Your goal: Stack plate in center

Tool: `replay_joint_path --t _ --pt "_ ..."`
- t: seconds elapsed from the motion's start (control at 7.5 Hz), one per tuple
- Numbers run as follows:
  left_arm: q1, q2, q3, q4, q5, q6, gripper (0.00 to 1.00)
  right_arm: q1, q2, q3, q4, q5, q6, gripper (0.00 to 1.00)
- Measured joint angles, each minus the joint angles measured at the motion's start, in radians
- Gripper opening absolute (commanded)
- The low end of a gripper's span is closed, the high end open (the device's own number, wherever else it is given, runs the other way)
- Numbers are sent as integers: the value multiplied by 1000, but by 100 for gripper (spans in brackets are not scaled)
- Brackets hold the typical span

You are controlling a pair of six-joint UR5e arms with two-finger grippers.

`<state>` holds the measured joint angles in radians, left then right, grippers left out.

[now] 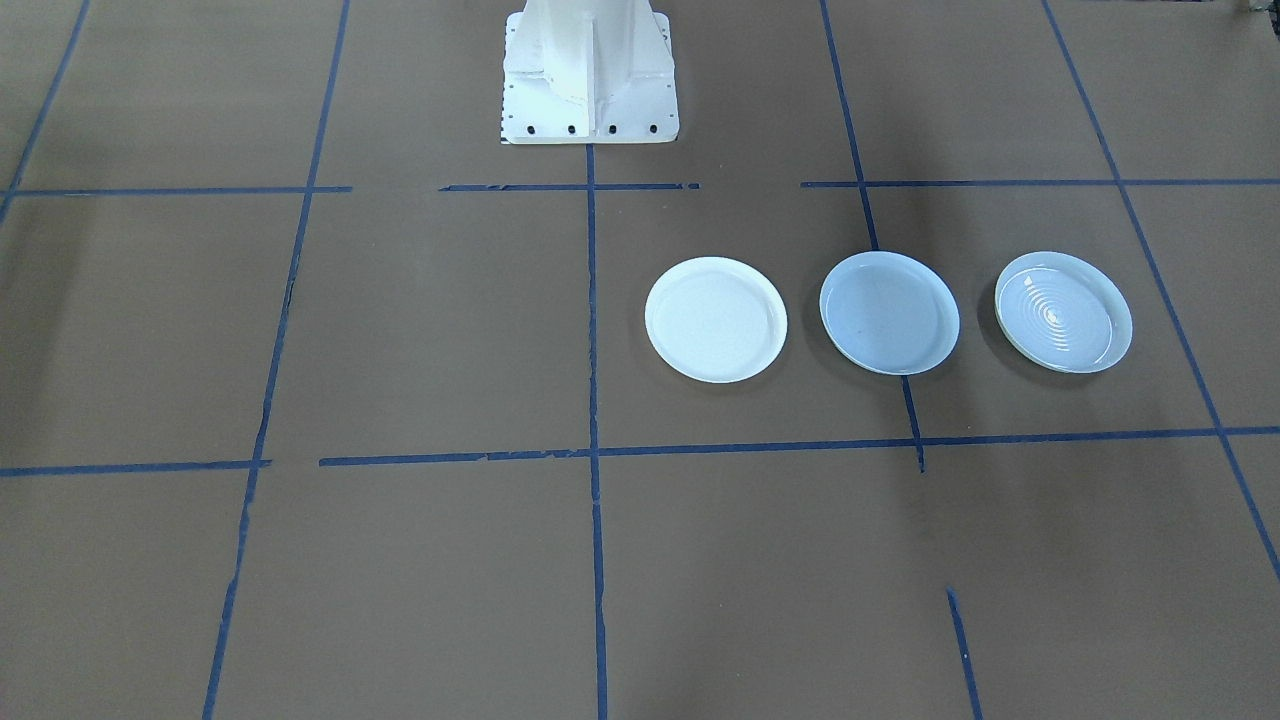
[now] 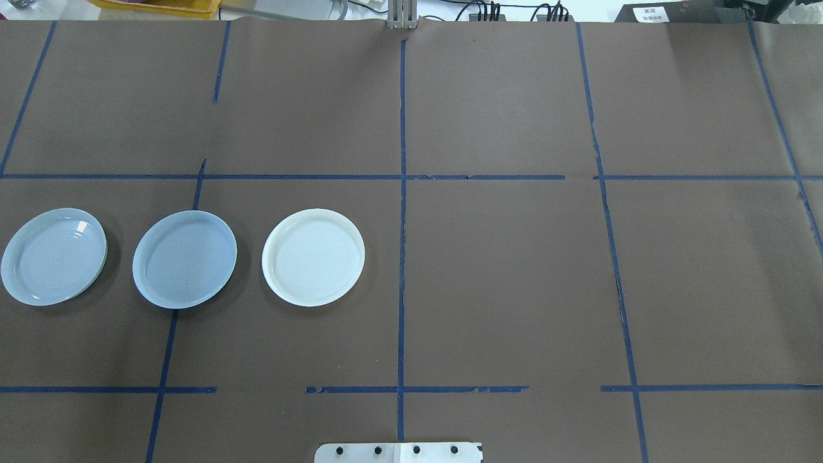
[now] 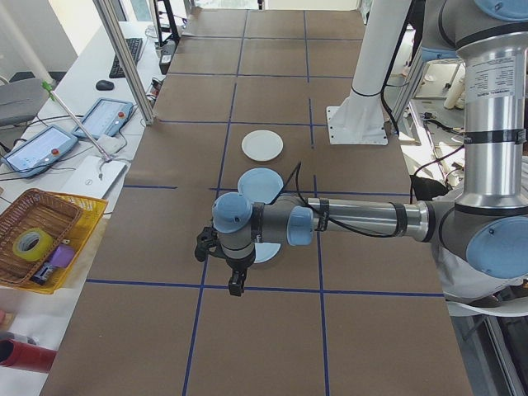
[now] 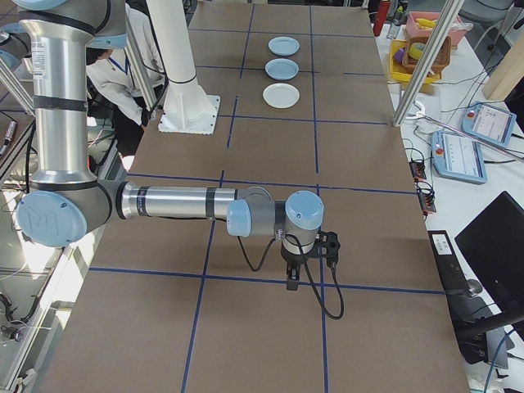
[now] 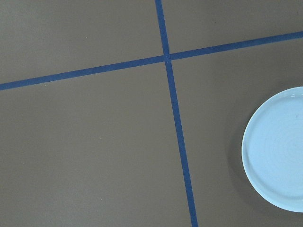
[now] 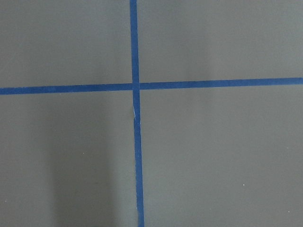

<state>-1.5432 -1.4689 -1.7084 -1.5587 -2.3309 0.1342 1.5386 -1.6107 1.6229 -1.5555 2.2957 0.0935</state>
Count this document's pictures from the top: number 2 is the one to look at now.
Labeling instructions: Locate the grey metal upright post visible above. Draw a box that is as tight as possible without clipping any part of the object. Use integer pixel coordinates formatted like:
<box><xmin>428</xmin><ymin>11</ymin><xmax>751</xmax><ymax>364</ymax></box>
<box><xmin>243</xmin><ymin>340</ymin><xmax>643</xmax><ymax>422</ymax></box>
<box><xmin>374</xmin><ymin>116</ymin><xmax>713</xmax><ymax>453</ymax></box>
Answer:
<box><xmin>386</xmin><ymin>0</ymin><xmax>419</xmax><ymax>32</ymax></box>

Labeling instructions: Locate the yellow plastic bin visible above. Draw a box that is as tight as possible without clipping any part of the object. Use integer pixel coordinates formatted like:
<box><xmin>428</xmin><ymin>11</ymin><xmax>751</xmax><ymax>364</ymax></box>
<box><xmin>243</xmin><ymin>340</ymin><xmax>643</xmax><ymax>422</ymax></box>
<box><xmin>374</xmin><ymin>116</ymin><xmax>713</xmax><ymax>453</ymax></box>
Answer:
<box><xmin>87</xmin><ymin>0</ymin><xmax>222</xmax><ymax>19</ymax></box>

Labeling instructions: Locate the light blue round plate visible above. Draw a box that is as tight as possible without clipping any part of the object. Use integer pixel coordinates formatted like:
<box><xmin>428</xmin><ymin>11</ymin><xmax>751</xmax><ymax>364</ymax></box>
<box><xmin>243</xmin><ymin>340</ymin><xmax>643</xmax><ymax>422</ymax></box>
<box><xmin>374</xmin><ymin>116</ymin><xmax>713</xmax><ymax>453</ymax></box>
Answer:
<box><xmin>132</xmin><ymin>210</ymin><xmax>238</xmax><ymax>310</ymax></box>

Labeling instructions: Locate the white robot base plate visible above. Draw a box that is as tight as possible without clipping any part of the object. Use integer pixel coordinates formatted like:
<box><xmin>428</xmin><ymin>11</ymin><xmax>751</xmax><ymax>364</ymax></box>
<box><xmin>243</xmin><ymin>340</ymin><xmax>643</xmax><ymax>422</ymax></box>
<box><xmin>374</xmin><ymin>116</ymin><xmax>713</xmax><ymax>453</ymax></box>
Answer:
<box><xmin>314</xmin><ymin>442</ymin><xmax>484</xmax><ymax>463</ymax></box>

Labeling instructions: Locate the black box with white label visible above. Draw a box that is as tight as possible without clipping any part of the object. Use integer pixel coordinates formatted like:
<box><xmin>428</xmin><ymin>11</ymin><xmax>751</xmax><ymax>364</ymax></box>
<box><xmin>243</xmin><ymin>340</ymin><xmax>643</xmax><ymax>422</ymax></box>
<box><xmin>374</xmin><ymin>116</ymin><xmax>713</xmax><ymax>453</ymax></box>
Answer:
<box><xmin>614</xmin><ymin>0</ymin><xmax>754</xmax><ymax>24</ymax></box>

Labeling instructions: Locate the white crumpled plastic wrap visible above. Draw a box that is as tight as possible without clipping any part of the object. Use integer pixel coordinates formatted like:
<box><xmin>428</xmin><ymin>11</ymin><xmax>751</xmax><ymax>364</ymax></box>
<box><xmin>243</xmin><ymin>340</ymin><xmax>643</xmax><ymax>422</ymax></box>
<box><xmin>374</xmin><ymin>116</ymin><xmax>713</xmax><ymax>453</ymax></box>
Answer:
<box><xmin>786</xmin><ymin>0</ymin><xmax>823</xmax><ymax>24</ymax></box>

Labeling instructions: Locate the white round plate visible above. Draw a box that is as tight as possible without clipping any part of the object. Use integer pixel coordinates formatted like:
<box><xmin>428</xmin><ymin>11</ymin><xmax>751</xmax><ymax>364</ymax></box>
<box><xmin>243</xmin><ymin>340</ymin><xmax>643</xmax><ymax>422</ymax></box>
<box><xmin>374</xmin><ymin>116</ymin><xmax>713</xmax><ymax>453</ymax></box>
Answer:
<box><xmin>261</xmin><ymin>208</ymin><xmax>366</xmax><ymax>307</ymax></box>

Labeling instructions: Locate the pale grey-green round plate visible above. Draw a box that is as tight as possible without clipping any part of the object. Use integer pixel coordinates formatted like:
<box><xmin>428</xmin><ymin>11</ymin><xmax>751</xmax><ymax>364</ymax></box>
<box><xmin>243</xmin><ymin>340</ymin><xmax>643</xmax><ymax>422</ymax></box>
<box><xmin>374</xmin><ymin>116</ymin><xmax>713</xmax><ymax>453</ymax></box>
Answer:
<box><xmin>1</xmin><ymin>208</ymin><xmax>108</xmax><ymax>307</ymax></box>

